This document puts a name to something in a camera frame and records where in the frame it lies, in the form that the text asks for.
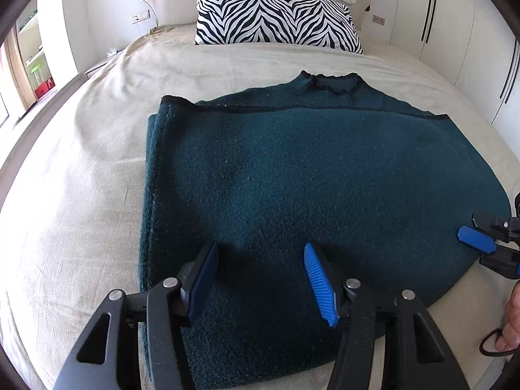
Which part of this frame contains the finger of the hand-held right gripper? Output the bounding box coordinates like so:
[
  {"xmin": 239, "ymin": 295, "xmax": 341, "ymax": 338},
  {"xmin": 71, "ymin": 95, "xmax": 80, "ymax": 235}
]
[
  {"xmin": 478, "ymin": 248, "xmax": 520, "ymax": 280},
  {"xmin": 457, "ymin": 210, "xmax": 520, "ymax": 254}
]

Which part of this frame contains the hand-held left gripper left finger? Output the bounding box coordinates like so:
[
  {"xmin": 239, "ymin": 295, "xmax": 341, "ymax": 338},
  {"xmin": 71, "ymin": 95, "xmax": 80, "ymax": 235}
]
[{"xmin": 53, "ymin": 240, "xmax": 220, "ymax": 390}]

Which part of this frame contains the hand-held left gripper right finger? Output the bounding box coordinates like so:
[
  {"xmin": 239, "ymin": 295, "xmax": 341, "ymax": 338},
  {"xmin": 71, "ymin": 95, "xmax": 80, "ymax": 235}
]
[{"xmin": 304, "ymin": 243, "xmax": 470, "ymax": 390}]

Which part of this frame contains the dark green knit sweater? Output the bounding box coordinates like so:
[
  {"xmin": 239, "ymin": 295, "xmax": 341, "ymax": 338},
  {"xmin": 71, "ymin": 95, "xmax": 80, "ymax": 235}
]
[{"xmin": 138, "ymin": 70, "xmax": 512, "ymax": 379}]

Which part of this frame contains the person's right hand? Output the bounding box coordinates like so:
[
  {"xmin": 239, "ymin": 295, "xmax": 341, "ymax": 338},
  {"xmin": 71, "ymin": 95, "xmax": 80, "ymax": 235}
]
[{"xmin": 496, "ymin": 290, "xmax": 520, "ymax": 352}]

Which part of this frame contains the bed with beige sheet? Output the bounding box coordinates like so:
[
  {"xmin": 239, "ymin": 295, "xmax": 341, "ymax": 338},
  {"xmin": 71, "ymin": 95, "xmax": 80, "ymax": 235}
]
[{"xmin": 0, "ymin": 24, "xmax": 520, "ymax": 390}]

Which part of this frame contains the white wardrobe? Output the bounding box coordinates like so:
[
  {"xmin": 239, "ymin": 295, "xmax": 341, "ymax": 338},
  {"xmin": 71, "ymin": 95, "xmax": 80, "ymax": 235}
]
[{"xmin": 390, "ymin": 0, "xmax": 520, "ymax": 124}]

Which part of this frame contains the white nightstand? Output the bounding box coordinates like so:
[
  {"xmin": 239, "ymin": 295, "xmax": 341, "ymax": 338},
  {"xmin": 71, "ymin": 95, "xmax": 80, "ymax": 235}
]
[{"xmin": 84, "ymin": 55, "xmax": 114, "ymax": 80}]

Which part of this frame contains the red box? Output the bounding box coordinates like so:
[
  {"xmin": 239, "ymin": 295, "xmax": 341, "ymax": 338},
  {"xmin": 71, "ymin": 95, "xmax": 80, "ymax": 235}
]
[{"xmin": 34, "ymin": 77, "xmax": 55, "ymax": 100}]

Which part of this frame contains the zebra print pillow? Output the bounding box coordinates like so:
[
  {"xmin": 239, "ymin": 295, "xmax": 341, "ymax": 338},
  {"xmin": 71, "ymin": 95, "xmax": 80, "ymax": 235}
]
[{"xmin": 195, "ymin": 0, "xmax": 363, "ymax": 55}]

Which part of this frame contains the beige curtain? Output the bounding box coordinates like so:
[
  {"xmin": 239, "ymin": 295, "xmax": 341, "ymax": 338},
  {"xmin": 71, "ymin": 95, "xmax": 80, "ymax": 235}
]
[{"xmin": 7, "ymin": 24, "xmax": 32, "ymax": 111}]

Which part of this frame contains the white shelf unit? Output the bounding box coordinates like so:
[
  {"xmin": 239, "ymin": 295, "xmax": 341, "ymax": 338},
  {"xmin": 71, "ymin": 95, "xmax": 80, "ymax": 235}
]
[{"xmin": 16, "ymin": 0, "xmax": 55, "ymax": 102}]

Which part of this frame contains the black cable loop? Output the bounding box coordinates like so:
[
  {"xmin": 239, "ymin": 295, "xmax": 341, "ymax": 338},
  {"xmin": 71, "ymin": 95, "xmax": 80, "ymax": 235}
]
[{"xmin": 479, "ymin": 328, "xmax": 513, "ymax": 357}]

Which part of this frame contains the black wardrobe handle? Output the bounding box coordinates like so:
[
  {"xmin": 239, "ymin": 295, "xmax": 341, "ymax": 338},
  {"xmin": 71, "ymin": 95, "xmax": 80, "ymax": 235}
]
[
  {"xmin": 426, "ymin": 0, "xmax": 439, "ymax": 43},
  {"xmin": 420, "ymin": 0, "xmax": 435, "ymax": 41},
  {"xmin": 500, "ymin": 40, "xmax": 518, "ymax": 98},
  {"xmin": 505, "ymin": 49, "xmax": 520, "ymax": 104}
]

